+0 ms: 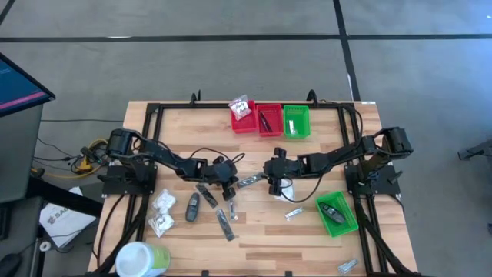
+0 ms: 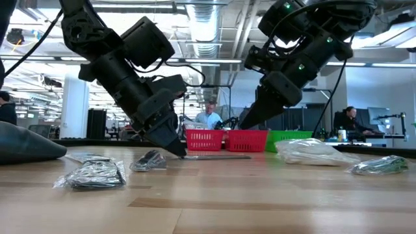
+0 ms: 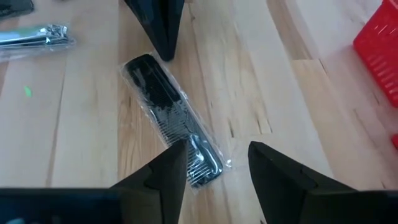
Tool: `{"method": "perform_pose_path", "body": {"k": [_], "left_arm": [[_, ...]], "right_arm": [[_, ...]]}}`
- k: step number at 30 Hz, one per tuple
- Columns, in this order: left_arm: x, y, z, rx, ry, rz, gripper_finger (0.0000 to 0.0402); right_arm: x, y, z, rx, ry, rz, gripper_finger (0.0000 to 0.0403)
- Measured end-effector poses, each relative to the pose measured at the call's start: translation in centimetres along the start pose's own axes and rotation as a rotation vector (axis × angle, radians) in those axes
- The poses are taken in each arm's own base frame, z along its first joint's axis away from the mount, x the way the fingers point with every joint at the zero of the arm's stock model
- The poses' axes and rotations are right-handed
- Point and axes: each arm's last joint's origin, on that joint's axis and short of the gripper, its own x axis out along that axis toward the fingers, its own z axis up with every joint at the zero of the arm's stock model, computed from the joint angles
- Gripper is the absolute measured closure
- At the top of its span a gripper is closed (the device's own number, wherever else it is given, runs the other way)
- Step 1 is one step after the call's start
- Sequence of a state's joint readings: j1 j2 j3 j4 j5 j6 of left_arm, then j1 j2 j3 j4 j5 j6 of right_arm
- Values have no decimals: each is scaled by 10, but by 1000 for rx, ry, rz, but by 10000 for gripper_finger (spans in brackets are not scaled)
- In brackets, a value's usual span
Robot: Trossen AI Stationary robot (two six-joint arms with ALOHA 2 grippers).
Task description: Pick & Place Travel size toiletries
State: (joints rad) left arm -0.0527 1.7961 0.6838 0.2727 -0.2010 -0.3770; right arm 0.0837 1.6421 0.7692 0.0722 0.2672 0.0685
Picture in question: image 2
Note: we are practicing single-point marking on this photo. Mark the metal tool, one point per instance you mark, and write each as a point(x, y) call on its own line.
point(148, 161)

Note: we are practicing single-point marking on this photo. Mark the grey computer monitor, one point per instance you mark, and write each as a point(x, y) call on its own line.
point(378, 115)

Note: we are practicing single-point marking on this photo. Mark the small flat clear bag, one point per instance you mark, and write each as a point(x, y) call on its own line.
point(87, 158)

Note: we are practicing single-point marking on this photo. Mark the long ceiling light bar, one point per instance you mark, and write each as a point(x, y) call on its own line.
point(211, 61)

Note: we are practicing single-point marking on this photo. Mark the white pillar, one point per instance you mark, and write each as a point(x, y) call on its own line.
point(74, 110)

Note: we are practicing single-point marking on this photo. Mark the black cabinet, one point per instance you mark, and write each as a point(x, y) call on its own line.
point(96, 125)

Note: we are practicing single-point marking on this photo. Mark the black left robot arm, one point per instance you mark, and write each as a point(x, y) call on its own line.
point(87, 32)

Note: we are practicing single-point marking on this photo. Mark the bag of green parts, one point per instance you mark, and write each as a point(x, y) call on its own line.
point(378, 165)

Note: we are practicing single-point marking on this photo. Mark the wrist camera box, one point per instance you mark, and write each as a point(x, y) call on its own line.
point(256, 60)
point(169, 85)

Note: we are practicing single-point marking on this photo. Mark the silver spiral air duct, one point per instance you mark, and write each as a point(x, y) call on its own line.
point(204, 32)

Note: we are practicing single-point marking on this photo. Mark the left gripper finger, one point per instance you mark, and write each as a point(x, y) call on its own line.
point(159, 120)

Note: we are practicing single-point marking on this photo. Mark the black comb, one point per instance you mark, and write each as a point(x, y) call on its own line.
point(94, 177)
point(221, 157)

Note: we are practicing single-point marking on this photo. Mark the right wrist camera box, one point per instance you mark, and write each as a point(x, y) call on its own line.
point(256, 60)

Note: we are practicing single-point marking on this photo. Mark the person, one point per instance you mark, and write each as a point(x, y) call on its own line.
point(349, 122)
point(210, 118)
point(8, 113)

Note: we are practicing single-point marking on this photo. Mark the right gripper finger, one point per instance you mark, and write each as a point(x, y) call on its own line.
point(276, 94)

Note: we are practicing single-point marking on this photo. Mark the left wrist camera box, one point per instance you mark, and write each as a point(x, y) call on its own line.
point(169, 85)

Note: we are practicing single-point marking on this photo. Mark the black frame stand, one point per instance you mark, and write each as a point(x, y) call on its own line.
point(229, 107)
point(312, 90)

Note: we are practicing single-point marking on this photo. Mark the white canister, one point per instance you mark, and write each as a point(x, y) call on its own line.
point(342, 136)

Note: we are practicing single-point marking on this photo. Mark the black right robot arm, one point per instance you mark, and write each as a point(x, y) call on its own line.
point(308, 16)

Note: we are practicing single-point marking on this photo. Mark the black ceiling device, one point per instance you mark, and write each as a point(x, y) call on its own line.
point(15, 35)

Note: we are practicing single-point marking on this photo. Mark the green plastic basket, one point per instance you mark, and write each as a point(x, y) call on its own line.
point(292, 135)

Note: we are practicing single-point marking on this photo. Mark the dark grey rounded object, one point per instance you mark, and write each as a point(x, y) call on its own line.
point(26, 146)

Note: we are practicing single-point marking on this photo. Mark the red plastic basket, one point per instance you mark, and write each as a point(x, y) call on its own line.
point(247, 140)
point(204, 140)

